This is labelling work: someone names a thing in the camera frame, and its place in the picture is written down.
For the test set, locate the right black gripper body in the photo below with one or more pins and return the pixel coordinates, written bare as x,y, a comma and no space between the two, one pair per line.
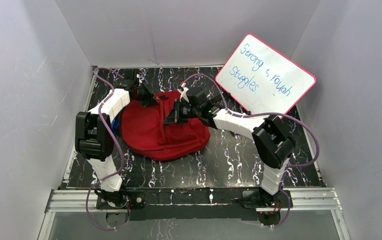
195,111

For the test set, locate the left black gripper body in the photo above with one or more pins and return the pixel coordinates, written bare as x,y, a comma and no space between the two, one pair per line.
145,94

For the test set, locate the red backpack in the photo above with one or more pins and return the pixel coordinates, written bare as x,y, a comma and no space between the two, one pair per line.
144,132

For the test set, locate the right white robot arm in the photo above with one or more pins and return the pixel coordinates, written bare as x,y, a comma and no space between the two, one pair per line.
274,145

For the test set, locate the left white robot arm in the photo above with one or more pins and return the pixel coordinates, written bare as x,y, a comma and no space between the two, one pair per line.
94,136

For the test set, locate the pink-framed whiteboard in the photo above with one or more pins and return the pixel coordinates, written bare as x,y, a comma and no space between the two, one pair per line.
261,79

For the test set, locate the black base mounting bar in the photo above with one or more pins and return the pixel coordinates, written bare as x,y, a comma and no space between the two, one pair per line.
195,203

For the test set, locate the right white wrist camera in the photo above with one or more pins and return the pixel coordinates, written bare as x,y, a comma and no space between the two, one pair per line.
183,89

